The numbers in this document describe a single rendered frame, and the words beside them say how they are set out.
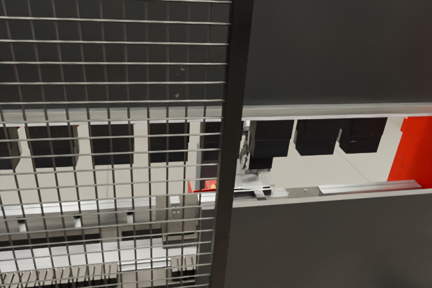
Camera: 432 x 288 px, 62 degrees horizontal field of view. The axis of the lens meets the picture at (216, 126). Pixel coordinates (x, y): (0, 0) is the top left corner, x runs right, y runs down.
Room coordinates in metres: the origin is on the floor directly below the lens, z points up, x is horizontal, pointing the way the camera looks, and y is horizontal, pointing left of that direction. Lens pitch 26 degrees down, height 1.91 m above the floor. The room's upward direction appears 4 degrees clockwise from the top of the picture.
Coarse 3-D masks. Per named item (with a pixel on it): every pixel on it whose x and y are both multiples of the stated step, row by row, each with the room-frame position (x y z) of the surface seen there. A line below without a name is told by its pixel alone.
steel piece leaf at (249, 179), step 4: (244, 176) 1.35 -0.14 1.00; (248, 176) 1.35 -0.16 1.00; (252, 176) 1.35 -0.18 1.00; (256, 176) 1.35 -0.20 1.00; (244, 180) 1.32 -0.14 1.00; (248, 180) 1.32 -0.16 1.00; (252, 180) 1.32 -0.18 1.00; (256, 180) 1.32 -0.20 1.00; (260, 180) 1.32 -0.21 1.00; (244, 184) 1.28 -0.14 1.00; (248, 184) 1.28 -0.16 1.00; (252, 184) 1.29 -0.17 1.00; (256, 184) 1.29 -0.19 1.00; (260, 184) 1.29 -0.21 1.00
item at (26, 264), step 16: (144, 240) 0.94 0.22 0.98; (160, 240) 0.94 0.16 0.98; (0, 256) 0.82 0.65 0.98; (16, 256) 0.83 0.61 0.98; (64, 256) 0.84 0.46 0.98; (80, 256) 0.85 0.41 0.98; (96, 256) 0.85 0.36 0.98; (112, 256) 0.86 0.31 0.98; (128, 256) 0.86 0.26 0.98; (144, 256) 0.86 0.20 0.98; (160, 256) 0.87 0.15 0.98
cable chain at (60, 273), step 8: (112, 264) 0.77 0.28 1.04; (24, 272) 0.73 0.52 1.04; (32, 272) 0.73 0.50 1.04; (40, 272) 0.73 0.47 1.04; (48, 272) 0.73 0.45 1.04; (56, 272) 0.73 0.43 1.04; (64, 272) 0.74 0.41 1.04; (80, 272) 0.74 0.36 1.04; (96, 272) 0.74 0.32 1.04; (112, 272) 0.75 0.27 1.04; (0, 280) 0.69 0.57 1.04; (8, 280) 0.69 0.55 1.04; (16, 280) 0.70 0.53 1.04; (24, 280) 0.70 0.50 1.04; (32, 280) 0.70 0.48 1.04; (64, 280) 0.71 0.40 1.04; (80, 280) 0.71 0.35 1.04; (96, 280) 0.72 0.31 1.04; (104, 280) 0.72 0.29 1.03; (112, 280) 0.73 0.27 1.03
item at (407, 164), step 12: (408, 120) 1.68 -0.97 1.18; (420, 120) 1.61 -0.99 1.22; (408, 132) 1.66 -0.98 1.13; (420, 132) 1.58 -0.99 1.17; (408, 144) 1.63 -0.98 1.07; (420, 144) 1.56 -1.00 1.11; (396, 156) 1.68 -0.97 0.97; (408, 156) 1.61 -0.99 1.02; (420, 156) 1.54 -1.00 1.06; (396, 168) 1.66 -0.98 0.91; (408, 168) 1.58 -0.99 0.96; (420, 168) 1.51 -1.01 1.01; (396, 180) 1.63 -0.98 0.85; (420, 180) 1.49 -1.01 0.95
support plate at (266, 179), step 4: (236, 172) 1.38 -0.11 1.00; (240, 172) 1.38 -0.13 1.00; (260, 172) 1.39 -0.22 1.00; (264, 172) 1.39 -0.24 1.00; (268, 172) 1.39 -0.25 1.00; (236, 176) 1.34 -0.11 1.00; (240, 176) 1.35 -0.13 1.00; (260, 176) 1.36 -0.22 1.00; (264, 176) 1.36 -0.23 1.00; (268, 176) 1.36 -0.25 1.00; (236, 180) 1.31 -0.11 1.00; (240, 180) 1.32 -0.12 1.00; (264, 180) 1.33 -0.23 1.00; (268, 180) 1.33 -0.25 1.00; (272, 180) 1.33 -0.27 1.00; (236, 184) 1.28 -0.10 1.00; (240, 184) 1.28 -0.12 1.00; (264, 184) 1.30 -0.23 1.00; (268, 184) 1.30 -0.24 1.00; (272, 184) 1.30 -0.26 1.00
